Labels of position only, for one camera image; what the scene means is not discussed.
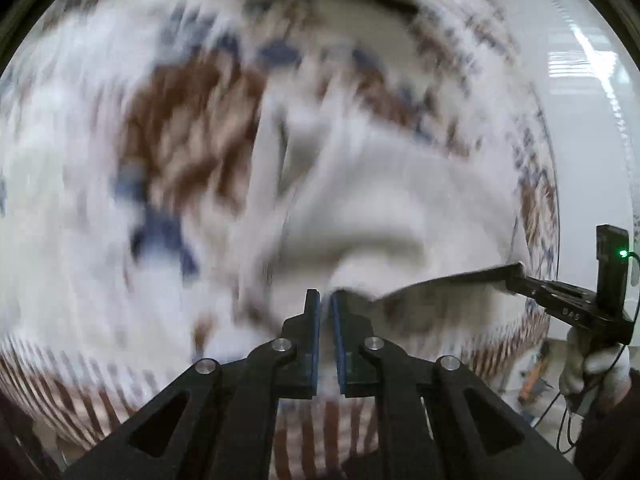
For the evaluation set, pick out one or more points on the person's right hand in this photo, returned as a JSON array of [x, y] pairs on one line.
[[592, 367]]

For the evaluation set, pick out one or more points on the white small garment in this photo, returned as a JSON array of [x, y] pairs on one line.
[[400, 200]]

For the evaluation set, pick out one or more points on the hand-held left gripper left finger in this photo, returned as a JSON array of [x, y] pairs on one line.
[[313, 340]]

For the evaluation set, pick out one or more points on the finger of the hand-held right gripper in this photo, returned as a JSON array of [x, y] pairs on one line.
[[512, 276]]

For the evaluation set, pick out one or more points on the white patterned cloth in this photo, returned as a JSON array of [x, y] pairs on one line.
[[75, 210]]

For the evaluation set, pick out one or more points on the person's right forearm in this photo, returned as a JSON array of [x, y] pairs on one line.
[[607, 440]]

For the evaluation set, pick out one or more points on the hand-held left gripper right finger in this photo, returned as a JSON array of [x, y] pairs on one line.
[[338, 340]]

